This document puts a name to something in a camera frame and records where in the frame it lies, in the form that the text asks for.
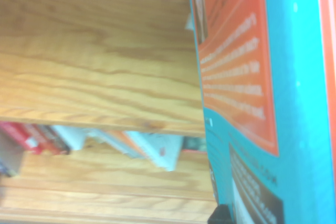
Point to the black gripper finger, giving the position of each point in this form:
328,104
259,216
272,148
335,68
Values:
220,216

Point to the teal and red paperback book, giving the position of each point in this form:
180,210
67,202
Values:
294,103

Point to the green photo cover book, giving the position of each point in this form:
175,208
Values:
194,144

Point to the row of shelved books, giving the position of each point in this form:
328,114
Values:
162,153

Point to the white cover paperback book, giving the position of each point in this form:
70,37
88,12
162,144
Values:
71,137

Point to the dark red cover book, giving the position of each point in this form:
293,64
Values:
53,141

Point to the wooden bookshelf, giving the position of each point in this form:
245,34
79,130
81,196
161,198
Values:
92,51

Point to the thin red paperback book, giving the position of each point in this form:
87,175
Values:
18,134

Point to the thin grey edge paperback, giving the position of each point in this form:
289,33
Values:
10,155

